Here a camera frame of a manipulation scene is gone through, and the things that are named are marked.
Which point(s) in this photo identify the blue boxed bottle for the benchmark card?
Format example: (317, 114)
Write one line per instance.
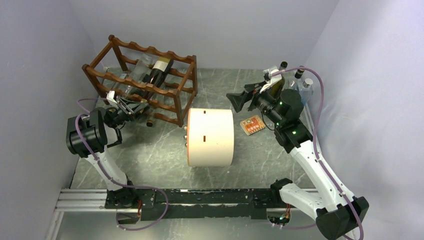
(305, 89)

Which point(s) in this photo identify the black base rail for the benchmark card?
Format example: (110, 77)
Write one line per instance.
(255, 203)

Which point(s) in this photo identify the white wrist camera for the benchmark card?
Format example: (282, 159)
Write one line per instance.
(269, 79)
(112, 98)

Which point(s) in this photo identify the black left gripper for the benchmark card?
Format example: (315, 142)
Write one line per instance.
(131, 107)

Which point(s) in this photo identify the clear glass liquor bottle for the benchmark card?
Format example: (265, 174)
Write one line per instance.
(293, 83)

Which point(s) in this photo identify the orange patterned small card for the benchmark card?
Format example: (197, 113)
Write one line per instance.
(252, 125)

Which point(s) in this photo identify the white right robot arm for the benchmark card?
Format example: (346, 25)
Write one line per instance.
(335, 210)

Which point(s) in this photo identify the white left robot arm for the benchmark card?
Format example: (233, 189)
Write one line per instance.
(91, 135)

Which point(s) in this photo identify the dark bottle white label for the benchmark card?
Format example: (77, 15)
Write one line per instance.
(159, 72)

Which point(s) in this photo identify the brown wooden wine rack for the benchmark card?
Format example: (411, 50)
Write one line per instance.
(183, 93)

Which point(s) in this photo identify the white cylindrical container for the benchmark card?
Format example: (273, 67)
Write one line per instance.
(210, 137)

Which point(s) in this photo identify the clear empty glass bottle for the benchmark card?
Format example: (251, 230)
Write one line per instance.
(137, 74)

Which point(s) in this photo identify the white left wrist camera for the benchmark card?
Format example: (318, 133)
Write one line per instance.
(112, 98)

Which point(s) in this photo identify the aluminium frame rail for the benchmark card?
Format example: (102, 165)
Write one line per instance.
(80, 214)

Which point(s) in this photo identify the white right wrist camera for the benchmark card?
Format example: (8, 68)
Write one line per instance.
(269, 79)

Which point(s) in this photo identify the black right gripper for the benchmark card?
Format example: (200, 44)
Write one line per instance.
(238, 100)

